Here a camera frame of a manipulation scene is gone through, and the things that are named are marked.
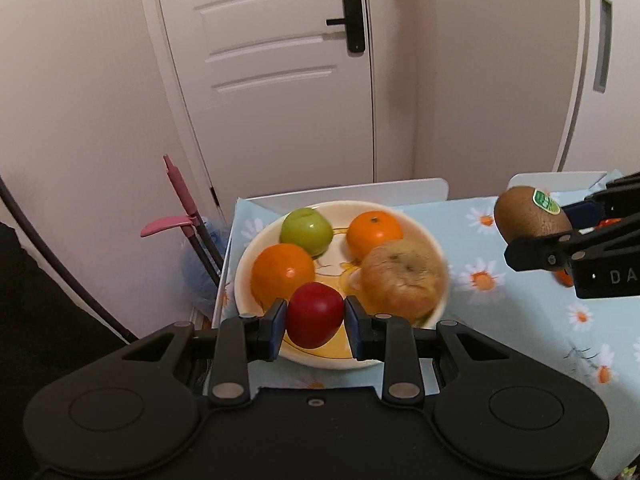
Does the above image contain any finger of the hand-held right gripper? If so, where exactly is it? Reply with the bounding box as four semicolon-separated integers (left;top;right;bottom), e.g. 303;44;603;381
564;172;640;235
503;212;640;274

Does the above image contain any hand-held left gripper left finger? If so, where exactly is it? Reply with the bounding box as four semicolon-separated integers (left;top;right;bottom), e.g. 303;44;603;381
122;297;288;407

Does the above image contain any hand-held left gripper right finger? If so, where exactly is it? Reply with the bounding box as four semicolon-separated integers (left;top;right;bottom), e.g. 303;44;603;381
345;295;510;406

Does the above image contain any cream plate with cartoon print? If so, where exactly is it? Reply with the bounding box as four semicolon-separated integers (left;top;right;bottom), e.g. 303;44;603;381
233;200;451;372

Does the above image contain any dark red cherry tomato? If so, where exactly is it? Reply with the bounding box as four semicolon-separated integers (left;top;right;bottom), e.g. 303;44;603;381
284;282;346;350

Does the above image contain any brown kiwi with green sticker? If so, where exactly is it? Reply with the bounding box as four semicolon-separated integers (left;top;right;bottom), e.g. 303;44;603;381
493;185;574;252

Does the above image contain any large orange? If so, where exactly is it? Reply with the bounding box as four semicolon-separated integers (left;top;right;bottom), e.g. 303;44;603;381
250;243;317;312

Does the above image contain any red-yellow apple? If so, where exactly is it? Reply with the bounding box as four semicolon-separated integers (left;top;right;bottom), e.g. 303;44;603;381
358;238;450;327

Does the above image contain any medium orange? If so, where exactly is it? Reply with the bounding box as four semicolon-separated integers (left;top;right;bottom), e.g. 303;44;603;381
345;211;405;264

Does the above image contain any large green apple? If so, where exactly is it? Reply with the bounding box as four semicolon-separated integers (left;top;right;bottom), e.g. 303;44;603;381
279;207;335;257

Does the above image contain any white chair back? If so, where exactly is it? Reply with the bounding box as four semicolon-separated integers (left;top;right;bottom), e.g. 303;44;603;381
242;177;450;212
508;170;622;194

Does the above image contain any white cabinet door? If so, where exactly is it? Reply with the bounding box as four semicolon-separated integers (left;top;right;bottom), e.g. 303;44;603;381
552;0;640;177

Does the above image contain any black curved pole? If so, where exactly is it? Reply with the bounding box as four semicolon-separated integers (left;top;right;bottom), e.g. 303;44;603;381
0;174;139;345

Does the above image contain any dark cloth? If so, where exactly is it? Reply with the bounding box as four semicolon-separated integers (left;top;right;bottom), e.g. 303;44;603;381
0;221;132;480

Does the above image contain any white panel door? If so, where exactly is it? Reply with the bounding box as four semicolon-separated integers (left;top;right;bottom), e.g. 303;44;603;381
137;0;377;211

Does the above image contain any pink dustpan handle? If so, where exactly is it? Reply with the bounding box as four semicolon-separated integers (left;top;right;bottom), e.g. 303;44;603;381
139;215;194;239

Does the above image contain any pink-handled tool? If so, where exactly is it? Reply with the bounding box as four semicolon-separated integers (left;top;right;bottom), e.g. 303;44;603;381
163;154;224;288

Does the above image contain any recessed cabinet handle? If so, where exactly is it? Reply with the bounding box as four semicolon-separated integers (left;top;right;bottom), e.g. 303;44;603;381
592;0;614;94

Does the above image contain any black door lock handle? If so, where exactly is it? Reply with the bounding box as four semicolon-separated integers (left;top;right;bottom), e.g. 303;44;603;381
325;0;366;55

